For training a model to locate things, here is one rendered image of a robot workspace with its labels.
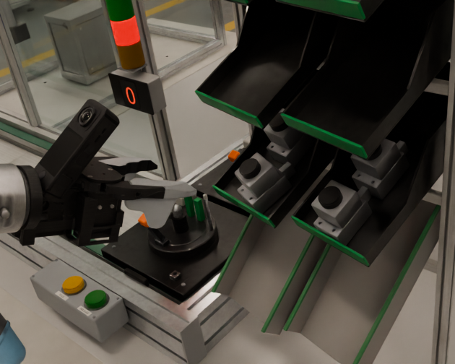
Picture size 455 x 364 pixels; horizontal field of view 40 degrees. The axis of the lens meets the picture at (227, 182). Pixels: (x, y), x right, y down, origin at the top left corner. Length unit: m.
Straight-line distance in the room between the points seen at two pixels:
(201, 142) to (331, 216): 1.04
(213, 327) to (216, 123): 0.87
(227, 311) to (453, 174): 0.52
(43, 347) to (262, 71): 0.71
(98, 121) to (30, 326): 0.72
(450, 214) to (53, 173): 0.50
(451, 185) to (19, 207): 0.52
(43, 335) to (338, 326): 0.61
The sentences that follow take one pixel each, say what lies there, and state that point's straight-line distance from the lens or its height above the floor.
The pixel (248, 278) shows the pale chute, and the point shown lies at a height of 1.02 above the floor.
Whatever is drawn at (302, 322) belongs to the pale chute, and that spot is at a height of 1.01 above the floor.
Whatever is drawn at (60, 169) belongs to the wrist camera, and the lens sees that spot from 0.69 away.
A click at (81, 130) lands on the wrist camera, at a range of 0.70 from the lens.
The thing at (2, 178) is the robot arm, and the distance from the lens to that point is 0.68.
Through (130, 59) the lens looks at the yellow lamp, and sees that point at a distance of 1.27.
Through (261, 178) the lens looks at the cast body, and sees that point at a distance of 0.86.
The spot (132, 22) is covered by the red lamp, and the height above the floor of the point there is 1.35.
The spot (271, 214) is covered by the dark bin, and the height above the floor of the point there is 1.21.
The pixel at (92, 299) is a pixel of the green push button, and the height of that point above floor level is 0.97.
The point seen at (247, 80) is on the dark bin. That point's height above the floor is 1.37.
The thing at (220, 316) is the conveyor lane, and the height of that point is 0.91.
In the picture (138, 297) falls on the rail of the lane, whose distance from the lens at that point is 1.16.
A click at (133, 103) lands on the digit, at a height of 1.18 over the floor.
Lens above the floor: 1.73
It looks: 33 degrees down
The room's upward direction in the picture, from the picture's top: 9 degrees counter-clockwise
